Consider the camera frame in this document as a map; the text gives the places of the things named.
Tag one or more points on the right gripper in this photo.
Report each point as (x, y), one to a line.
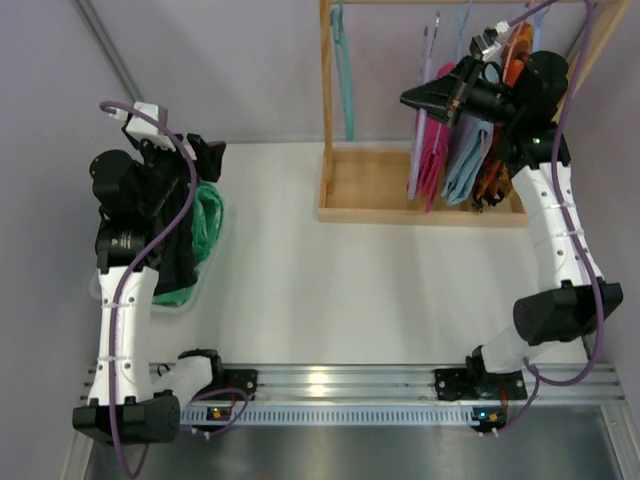
(459, 94)

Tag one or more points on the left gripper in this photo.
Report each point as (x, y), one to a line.
(185, 151)

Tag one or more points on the pink trousers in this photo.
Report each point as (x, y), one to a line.
(432, 164)

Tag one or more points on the green trousers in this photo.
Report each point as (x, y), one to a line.
(207, 225)

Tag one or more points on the lilac hanger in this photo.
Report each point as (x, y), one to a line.
(418, 146)

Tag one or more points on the black trousers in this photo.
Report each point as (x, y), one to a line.
(177, 265)

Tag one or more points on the teal hanger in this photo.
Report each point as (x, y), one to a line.
(343, 68)

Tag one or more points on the light blue hanger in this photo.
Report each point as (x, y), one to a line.
(461, 19)

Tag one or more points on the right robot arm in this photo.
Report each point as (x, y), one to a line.
(573, 299)

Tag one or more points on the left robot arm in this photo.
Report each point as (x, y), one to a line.
(144, 249)

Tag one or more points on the light blue trousers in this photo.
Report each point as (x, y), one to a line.
(469, 145)

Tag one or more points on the orange patterned trousers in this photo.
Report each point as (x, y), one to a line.
(492, 184)

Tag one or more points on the white plastic basket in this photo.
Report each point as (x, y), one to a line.
(195, 295)

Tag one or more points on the wooden clothes rack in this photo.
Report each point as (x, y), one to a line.
(369, 184)

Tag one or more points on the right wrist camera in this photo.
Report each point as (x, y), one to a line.
(486, 45)

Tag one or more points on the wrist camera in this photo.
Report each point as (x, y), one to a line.
(486, 45)
(138, 130)

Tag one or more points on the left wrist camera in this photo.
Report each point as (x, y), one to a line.
(138, 130)

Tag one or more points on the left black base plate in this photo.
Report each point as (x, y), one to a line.
(239, 378)

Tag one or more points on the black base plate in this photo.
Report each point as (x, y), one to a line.
(239, 378)
(453, 384)

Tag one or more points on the grey slotted cable duct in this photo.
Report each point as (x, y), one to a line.
(262, 414)

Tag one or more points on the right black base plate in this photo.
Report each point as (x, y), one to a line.
(453, 384)

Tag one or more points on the aluminium mounting rail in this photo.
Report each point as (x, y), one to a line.
(325, 384)

